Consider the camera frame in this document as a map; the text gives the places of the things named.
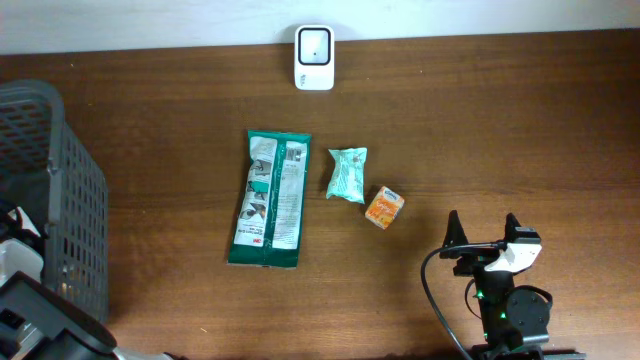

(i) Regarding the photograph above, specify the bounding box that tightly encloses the grey plastic basket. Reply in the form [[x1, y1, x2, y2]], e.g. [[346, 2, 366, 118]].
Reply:
[[1, 80, 109, 322]]

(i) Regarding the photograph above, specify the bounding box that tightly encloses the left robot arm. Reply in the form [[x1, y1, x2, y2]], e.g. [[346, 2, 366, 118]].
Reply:
[[1, 200, 151, 359]]

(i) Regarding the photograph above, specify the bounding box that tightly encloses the white barcode scanner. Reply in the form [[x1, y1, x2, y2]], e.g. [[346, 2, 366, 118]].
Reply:
[[294, 24, 335, 91]]

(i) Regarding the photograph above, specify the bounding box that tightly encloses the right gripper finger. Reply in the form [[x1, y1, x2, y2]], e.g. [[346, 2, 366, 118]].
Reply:
[[443, 210, 469, 248], [504, 213, 521, 243]]

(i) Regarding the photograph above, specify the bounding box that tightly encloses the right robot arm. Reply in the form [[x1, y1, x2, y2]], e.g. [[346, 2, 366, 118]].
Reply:
[[439, 210, 587, 360]]

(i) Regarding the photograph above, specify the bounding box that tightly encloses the orange Kleenex tissue pack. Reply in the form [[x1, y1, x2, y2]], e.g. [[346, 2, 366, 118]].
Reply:
[[365, 186, 405, 230]]

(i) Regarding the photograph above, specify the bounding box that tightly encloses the mint green tissue pack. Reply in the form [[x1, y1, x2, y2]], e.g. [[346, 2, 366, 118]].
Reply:
[[326, 147, 368, 204]]

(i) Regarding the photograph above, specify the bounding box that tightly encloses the green 3M wipes pack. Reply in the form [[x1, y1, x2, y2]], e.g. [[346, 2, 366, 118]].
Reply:
[[227, 130, 312, 269]]

